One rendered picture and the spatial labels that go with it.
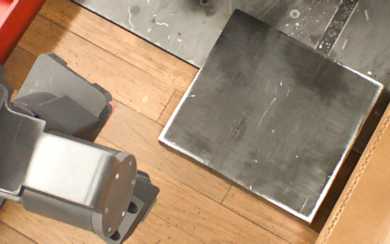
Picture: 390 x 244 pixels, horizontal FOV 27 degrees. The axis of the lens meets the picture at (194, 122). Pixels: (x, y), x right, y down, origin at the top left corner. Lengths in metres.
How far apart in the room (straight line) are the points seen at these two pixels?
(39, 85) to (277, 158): 0.27
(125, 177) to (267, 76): 0.32
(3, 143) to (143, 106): 0.33
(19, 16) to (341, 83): 0.33
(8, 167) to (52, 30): 0.38
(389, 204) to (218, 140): 0.18
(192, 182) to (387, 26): 0.26
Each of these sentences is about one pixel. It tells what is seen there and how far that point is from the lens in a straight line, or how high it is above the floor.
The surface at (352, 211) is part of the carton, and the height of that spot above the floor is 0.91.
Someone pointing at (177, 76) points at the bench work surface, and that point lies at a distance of 0.85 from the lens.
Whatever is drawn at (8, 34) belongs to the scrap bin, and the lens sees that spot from 0.85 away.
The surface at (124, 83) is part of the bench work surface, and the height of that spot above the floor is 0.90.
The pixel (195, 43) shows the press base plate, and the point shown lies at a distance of 0.86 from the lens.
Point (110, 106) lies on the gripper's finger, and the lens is 0.65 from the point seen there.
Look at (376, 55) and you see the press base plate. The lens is 0.88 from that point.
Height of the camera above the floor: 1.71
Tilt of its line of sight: 75 degrees down
